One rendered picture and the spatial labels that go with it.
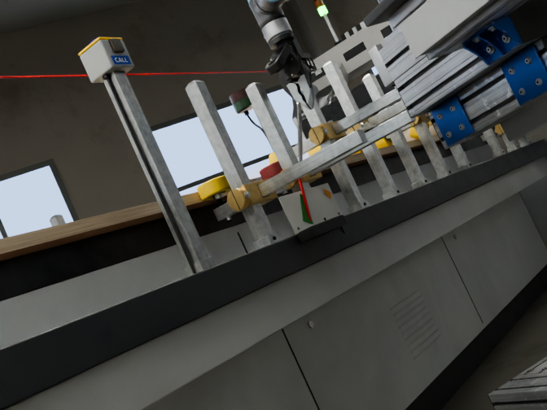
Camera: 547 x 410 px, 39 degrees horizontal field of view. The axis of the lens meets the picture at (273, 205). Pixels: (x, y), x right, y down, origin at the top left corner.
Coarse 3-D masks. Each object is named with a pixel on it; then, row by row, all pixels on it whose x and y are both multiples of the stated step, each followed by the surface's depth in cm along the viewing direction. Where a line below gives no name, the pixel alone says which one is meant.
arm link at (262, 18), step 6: (252, 0) 207; (252, 6) 208; (258, 12) 206; (264, 12) 205; (276, 12) 206; (282, 12) 208; (258, 18) 208; (264, 18) 206; (270, 18) 206; (276, 18) 206; (264, 24) 207
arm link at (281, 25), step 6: (282, 18) 207; (270, 24) 206; (276, 24) 205; (282, 24) 206; (288, 24) 207; (264, 30) 207; (270, 30) 206; (276, 30) 205; (282, 30) 205; (288, 30) 206; (264, 36) 211; (270, 36) 206; (276, 36) 206
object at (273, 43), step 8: (272, 40) 206; (280, 40) 206; (288, 40) 209; (296, 40) 212; (272, 48) 209; (296, 48) 210; (296, 56) 204; (304, 56) 208; (288, 64) 205; (296, 64) 204; (280, 72) 207; (288, 72) 206; (296, 72) 205; (296, 80) 211
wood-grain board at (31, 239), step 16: (416, 144) 314; (352, 160) 263; (128, 208) 169; (144, 208) 173; (192, 208) 194; (64, 224) 153; (80, 224) 156; (96, 224) 159; (112, 224) 163; (128, 224) 171; (0, 240) 139; (16, 240) 142; (32, 240) 145; (48, 240) 148; (64, 240) 154; (0, 256) 140; (16, 256) 148
